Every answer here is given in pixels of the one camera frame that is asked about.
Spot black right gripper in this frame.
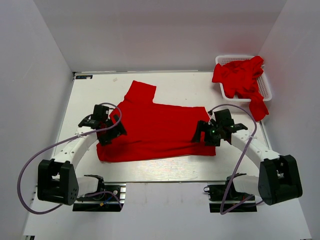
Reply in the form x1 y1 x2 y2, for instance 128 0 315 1
191 120 223 147

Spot red t shirt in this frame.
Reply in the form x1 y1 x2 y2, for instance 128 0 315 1
96 80 216 163

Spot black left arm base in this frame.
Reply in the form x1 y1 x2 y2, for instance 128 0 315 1
72 182 126 213

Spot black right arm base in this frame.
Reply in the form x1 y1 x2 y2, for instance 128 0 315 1
203 176 257 213

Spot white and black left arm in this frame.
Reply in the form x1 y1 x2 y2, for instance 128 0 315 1
37 103 127 206

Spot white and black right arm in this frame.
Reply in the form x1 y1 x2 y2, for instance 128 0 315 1
192 109 303 206

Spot red t shirts in basket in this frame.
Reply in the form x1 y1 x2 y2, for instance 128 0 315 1
212 56 269 122

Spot blue label sticker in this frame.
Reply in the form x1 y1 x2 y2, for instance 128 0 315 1
75 75 93 80

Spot white plastic basket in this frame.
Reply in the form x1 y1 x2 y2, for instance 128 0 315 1
215 54 272 105

